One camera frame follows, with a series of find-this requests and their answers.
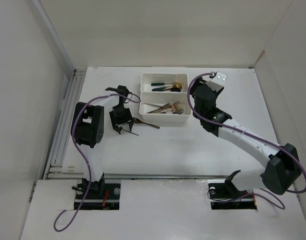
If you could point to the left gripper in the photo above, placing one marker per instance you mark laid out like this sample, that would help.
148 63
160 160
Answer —
127 120

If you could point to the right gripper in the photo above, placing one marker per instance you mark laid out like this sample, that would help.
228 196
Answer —
198 82

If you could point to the small copper spoon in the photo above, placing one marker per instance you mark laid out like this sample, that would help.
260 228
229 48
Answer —
127 131

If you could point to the brown spoon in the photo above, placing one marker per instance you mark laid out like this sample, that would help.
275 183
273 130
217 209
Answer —
138 121

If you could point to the brown fork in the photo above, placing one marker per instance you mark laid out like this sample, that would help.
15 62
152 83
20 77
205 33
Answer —
166 111

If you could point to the gold spoon green handle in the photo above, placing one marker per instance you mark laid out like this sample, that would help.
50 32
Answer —
162 89
176 84

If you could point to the long silver fork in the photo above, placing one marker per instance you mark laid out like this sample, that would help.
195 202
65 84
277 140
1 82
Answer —
171 107

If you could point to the rose gold fork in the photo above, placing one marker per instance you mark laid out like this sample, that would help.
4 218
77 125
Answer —
177 105

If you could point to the black spoon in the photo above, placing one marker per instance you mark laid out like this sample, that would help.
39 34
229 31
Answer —
175 89

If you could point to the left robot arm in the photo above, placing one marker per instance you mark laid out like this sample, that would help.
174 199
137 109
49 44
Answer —
88 130

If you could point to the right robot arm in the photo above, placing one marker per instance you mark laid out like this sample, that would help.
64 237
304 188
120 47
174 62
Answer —
280 163

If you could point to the near white container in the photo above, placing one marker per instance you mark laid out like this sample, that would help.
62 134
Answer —
162 98

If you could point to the white container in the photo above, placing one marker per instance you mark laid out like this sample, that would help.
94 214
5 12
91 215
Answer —
149 81
162 98

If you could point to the far white container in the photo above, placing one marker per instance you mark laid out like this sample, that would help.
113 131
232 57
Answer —
149 81

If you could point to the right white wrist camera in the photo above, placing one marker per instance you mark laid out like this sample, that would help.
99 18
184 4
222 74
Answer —
217 81

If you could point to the aluminium rail front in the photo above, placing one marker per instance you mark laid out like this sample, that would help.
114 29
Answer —
160 177

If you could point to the aluminium rail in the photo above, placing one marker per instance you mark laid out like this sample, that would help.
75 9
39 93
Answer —
160 177
54 163

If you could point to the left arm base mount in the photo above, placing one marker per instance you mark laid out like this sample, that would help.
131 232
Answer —
102 195

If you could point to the aluminium rail left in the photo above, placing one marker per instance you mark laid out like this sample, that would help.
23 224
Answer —
54 163

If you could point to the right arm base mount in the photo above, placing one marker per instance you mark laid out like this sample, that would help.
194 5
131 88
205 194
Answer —
225 196

